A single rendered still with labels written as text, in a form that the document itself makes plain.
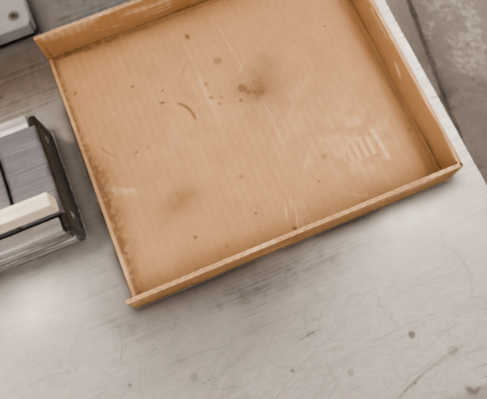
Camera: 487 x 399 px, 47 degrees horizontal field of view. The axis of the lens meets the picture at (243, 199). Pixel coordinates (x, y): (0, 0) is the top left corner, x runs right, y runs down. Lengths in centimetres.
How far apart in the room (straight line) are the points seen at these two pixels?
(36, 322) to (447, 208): 37
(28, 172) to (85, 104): 10
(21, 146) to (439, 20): 130
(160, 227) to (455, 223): 26
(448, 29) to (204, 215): 122
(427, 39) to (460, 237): 111
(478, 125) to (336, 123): 102
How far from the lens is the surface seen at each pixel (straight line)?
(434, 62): 157
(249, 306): 49
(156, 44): 57
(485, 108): 155
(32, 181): 50
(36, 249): 51
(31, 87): 59
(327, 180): 51
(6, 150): 51
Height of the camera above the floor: 132
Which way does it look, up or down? 75 degrees down
